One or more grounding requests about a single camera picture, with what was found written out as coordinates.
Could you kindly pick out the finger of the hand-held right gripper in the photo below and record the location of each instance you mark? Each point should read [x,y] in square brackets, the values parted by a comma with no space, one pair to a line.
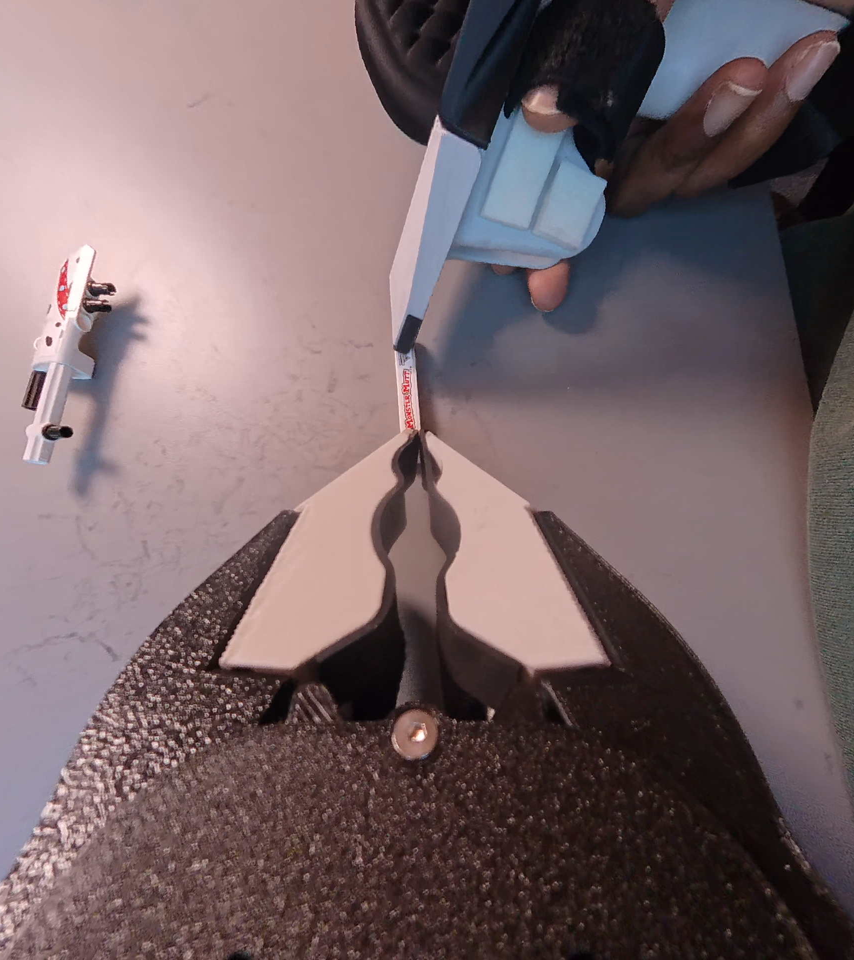
[419,247]

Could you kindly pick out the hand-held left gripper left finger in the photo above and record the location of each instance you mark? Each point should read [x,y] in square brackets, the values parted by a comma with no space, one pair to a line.
[307,570]

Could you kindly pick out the white lego beam with sticker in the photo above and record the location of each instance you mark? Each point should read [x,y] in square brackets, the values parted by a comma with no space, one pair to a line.
[408,397]

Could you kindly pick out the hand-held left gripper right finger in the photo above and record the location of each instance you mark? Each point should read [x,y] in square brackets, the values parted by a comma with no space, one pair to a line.
[517,585]

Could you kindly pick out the white spotted lego assembly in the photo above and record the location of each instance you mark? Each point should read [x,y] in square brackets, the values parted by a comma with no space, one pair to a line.
[59,352]

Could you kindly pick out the person's right hand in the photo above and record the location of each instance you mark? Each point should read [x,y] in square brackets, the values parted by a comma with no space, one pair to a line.
[696,150]

